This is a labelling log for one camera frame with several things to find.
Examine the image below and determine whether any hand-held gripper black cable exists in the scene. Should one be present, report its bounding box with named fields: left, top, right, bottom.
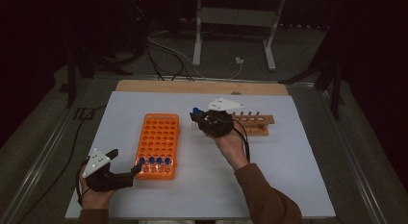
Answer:
left=75, top=159, right=89, bottom=206
left=232, top=119, right=252, bottom=164

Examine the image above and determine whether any person's right hand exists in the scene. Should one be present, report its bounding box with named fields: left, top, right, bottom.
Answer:
left=210, top=121, right=249, bottom=172

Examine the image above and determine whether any grey metal stand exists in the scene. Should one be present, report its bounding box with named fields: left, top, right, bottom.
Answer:
left=191, top=0, right=287, bottom=72

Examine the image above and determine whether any person's left hand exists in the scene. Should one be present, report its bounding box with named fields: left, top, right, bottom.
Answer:
left=78, top=167, right=116, bottom=211

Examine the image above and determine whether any white cable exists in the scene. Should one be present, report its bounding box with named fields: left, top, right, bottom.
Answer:
left=226, top=62, right=243, bottom=81

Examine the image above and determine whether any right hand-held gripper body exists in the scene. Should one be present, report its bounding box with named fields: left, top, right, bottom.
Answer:
left=194, top=97, right=244, bottom=138

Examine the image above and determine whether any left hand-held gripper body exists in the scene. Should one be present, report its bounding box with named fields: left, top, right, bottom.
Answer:
left=82, top=149, right=135, bottom=193

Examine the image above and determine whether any black tripod stand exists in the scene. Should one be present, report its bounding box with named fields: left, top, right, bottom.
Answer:
left=65, top=47, right=134, bottom=109
left=278, top=25, right=346, bottom=121

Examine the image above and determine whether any wooden test tube rack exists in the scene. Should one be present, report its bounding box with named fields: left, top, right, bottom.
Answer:
left=231, top=112, right=276, bottom=137

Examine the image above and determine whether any left hand-held gripper black cable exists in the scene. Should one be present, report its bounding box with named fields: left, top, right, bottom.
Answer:
left=75, top=159, right=89, bottom=206

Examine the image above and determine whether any long black floor cable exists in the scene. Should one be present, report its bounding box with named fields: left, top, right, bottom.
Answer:
left=17, top=105, right=107, bottom=224

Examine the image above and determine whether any orange plastic test tube rack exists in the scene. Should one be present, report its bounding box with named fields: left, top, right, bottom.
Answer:
left=132, top=112, right=181, bottom=181

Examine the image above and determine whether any right hand-held gripper black cable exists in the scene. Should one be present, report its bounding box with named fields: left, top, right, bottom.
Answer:
left=232, top=119, right=252, bottom=164

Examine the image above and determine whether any bundle of black cables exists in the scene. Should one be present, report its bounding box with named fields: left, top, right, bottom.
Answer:
left=145, top=37, right=195, bottom=83

